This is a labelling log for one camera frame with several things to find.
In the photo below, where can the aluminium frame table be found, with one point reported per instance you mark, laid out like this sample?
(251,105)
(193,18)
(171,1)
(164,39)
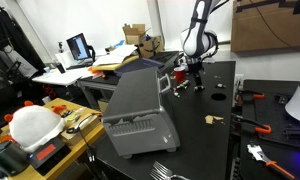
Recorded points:
(96,85)

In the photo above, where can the red plastic cup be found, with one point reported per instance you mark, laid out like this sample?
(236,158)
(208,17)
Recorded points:
(179,75)

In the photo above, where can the long white table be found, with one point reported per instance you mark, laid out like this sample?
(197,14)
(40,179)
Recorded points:
(60,76)

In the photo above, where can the grey toaster oven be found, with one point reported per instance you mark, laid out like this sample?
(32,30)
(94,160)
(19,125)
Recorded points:
(140,110)

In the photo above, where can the open laptop with bright screen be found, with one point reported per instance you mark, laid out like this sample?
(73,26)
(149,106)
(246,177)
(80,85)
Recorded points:
(78,46)

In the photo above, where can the tan flat box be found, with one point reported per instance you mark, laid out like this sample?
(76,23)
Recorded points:
(73,136)

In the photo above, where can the tan tape patch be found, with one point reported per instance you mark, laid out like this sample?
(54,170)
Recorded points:
(172,77)

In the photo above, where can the open flap cardboard box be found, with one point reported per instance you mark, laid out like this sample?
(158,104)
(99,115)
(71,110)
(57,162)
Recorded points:
(134,33)

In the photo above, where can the black scale with orange panel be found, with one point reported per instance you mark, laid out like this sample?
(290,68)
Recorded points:
(46,153)

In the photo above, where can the white container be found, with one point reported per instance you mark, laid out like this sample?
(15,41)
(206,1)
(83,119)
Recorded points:
(64,58)

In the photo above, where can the black hanging coat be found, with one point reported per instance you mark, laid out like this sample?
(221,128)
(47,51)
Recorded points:
(10,33)

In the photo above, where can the wrist camera on white mount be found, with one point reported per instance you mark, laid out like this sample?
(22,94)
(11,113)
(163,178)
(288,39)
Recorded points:
(209,60)

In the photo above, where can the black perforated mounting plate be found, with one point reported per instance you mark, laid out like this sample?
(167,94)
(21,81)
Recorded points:
(276,110)

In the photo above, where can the black clamp with orange hook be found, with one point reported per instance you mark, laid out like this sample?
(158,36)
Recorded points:
(264,130)

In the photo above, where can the white paper stack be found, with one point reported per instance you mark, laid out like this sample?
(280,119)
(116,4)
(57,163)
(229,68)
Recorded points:
(115,53)

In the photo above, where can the red object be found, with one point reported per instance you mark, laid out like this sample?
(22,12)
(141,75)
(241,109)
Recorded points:
(49,90)

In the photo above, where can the yellow foam board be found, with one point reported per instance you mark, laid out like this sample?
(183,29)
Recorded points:
(106,66)

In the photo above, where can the orange object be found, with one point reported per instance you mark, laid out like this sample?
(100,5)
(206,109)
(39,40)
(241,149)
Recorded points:
(96,71)

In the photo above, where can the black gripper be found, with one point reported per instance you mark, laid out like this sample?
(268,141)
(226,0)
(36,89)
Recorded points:
(195,68)

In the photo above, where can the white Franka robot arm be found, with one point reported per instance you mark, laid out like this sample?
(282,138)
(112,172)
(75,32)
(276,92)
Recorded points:
(193,43)

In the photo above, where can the cardboard box with black print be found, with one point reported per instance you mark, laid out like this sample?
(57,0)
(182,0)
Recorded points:
(150,46)

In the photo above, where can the small orange toy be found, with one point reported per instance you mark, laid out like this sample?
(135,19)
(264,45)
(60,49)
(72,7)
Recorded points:
(58,108)

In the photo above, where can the black round pot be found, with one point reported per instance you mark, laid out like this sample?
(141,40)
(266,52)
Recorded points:
(6,158)

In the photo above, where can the white power strip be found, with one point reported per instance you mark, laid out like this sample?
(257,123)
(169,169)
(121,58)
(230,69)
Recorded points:
(238,86)

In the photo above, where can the large cardboard panel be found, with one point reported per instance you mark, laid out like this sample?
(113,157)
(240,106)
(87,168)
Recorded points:
(270,26)

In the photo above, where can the large tan paper scrap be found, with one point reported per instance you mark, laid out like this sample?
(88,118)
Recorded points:
(210,119)

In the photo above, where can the metal fork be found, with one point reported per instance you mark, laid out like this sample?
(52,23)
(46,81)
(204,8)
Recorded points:
(161,170)

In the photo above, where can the black clamp with orange tip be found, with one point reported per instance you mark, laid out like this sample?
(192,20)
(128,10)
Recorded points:
(259,96)

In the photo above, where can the blue plastic bin lid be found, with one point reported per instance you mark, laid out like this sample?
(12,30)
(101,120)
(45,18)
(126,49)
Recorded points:
(140,63)

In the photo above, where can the wooden table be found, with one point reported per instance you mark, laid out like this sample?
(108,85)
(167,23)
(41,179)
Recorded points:
(80,148)

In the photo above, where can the white plush with orange ears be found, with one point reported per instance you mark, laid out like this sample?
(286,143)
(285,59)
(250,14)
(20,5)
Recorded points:
(33,126)

